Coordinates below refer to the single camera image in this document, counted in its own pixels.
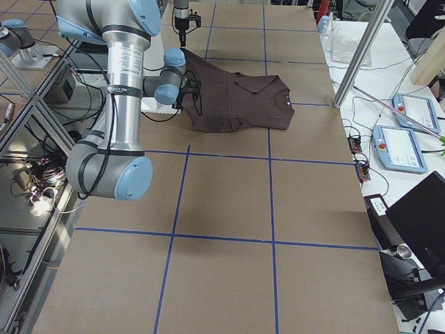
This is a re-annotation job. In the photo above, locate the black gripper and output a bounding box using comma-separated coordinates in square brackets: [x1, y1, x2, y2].
[174, 16, 189, 48]
[172, 79, 202, 110]

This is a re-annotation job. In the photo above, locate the dark brown t-shirt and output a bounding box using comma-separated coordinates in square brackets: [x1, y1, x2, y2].
[182, 49, 294, 133]

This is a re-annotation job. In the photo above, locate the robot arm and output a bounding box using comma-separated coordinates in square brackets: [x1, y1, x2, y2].
[172, 0, 190, 48]
[57, 1, 200, 200]

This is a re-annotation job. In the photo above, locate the red cylinder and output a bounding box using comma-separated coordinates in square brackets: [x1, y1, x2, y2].
[316, 0, 330, 22]

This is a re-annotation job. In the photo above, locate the clear plastic bag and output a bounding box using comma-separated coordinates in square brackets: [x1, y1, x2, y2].
[330, 35, 360, 64]

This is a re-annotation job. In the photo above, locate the small circuit board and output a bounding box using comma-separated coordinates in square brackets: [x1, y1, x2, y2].
[347, 136, 362, 154]

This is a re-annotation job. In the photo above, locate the near blue teach pendant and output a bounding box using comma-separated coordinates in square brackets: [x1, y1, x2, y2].
[372, 125, 428, 174]

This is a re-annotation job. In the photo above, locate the blue teach pendant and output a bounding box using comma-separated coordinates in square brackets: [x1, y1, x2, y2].
[393, 93, 441, 134]
[372, 125, 428, 174]

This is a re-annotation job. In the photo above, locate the far blue teach pendant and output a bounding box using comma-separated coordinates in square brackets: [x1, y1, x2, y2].
[393, 93, 441, 134]

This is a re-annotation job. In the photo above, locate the reacher grabber stick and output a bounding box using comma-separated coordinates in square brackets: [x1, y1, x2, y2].
[353, 85, 445, 150]

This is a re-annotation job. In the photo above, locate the black laptop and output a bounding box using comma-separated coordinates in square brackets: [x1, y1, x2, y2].
[387, 171, 444, 277]

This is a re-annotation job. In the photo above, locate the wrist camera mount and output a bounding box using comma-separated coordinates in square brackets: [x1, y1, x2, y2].
[188, 10, 202, 28]

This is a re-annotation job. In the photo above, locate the bundle of cables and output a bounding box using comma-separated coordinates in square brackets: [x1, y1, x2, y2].
[10, 156, 70, 216]

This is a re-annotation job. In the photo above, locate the aluminium frame post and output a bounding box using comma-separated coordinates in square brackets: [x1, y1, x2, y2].
[333, 0, 394, 109]

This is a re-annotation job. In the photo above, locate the aluminium frame rail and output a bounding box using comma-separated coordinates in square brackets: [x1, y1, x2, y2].
[1, 40, 105, 333]

